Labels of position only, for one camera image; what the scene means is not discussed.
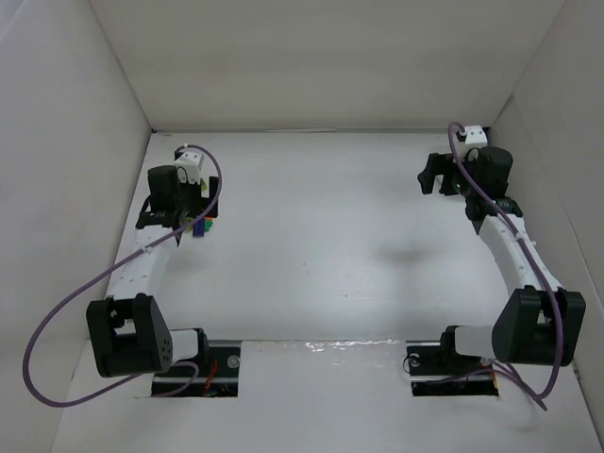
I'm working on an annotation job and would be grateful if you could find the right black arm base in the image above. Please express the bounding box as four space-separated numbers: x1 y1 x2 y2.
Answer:
403 341 499 397

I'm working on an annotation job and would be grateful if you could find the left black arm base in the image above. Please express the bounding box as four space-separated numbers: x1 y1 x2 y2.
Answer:
151 341 242 398

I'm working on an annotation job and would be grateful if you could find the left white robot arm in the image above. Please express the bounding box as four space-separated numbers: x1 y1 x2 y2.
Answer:
86 163 210 378

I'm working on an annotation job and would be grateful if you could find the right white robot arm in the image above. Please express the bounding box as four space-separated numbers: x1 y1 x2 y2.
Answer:
417 146 586 366

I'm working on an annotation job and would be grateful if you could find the purple lego brick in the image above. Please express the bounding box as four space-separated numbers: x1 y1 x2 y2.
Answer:
192 218 206 238

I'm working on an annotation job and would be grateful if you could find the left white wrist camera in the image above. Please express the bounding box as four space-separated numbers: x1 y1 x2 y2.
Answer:
174 149 204 185

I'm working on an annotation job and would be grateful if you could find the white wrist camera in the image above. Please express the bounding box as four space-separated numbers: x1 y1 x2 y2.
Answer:
174 149 204 185
462 126 488 148

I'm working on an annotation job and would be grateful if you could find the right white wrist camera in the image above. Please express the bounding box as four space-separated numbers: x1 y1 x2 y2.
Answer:
462 126 488 148

